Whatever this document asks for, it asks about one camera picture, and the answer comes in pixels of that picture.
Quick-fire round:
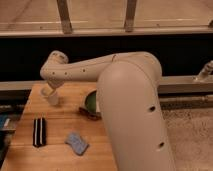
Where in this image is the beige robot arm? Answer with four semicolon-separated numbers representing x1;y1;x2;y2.
40;51;176;171

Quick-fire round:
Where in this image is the green round object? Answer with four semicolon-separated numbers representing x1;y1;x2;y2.
85;91;97;113

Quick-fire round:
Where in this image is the blue sponge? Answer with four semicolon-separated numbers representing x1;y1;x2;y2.
65;132;89;156

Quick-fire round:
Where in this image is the grey fixture at right edge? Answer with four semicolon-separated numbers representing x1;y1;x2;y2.
195;60;213;82

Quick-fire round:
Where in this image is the metal frame rail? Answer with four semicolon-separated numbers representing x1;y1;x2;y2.
0;0;213;37

